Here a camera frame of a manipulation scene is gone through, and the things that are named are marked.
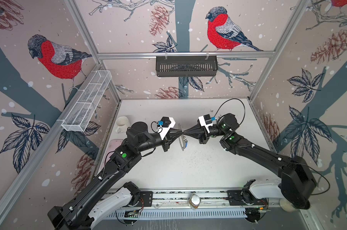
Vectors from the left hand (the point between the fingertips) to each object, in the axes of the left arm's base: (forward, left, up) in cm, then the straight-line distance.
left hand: (180, 132), depth 59 cm
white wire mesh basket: (+25, +52, -6) cm, 58 cm away
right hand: (+1, -1, -4) cm, 4 cm away
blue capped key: (-3, -2, -4) cm, 5 cm away
